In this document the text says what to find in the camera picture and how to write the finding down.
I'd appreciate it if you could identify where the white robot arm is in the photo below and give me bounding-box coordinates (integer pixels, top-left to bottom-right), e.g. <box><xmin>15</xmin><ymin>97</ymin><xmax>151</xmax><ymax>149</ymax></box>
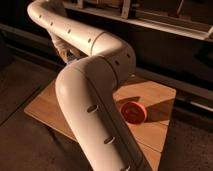
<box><xmin>27</xmin><ymin>0</ymin><xmax>151</xmax><ymax>171</ymax></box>

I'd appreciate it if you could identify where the red bowl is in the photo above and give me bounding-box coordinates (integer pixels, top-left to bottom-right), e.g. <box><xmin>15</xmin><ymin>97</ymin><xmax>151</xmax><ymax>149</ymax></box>
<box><xmin>121</xmin><ymin>101</ymin><xmax>147</xmax><ymax>124</ymax></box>

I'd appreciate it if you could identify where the wooden table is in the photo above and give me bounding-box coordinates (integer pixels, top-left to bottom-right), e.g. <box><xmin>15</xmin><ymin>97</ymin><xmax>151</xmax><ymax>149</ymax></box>
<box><xmin>24</xmin><ymin>75</ymin><xmax>176</xmax><ymax>171</ymax></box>

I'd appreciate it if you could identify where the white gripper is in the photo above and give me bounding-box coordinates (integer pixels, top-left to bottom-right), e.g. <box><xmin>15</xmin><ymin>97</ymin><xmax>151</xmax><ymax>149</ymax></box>
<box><xmin>50</xmin><ymin>33</ymin><xmax>81</xmax><ymax>64</ymax></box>

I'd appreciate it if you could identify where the background wooden shelf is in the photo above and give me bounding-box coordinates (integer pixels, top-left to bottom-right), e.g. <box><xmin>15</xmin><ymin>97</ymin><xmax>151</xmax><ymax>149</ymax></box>
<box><xmin>63</xmin><ymin>0</ymin><xmax>213</xmax><ymax>42</ymax></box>

